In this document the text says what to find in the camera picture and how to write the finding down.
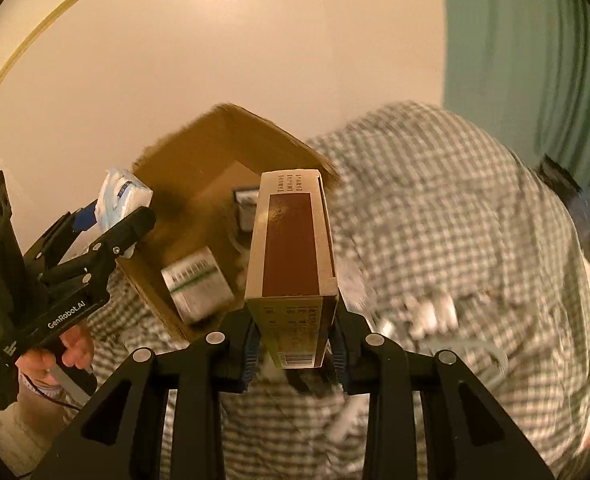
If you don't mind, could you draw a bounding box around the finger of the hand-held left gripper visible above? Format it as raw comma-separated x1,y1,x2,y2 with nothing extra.
40,206,157,289
22,200,102,272

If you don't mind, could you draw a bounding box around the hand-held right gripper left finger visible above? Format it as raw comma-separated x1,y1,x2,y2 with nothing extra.
30,310,263,480

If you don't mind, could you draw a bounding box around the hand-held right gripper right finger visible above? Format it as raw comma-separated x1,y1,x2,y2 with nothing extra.
325,305,551,480

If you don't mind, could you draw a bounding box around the white and blue packet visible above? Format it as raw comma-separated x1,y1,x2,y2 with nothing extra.
96,167,154,256

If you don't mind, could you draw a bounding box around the cardboard box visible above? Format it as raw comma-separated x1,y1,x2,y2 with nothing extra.
117,102,341,343

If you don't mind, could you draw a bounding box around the brown medicine box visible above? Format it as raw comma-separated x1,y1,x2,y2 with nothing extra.
244,168,340,370

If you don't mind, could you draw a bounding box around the person's left hand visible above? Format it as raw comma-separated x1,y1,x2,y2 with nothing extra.
20,322,98,398

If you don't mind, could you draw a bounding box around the green and white medicine box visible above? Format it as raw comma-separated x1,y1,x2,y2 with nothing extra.
161,246,235,325

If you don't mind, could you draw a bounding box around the checked blanket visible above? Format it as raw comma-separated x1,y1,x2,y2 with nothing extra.
65,102,590,480

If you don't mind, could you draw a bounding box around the dark blurred object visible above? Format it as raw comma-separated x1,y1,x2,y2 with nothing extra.
535,155,590,271

